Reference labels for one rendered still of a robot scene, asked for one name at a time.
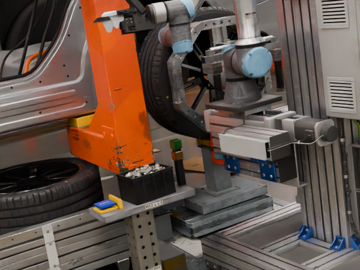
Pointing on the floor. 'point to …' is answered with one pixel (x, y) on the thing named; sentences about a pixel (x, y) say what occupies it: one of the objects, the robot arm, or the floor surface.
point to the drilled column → (143, 241)
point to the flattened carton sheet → (194, 164)
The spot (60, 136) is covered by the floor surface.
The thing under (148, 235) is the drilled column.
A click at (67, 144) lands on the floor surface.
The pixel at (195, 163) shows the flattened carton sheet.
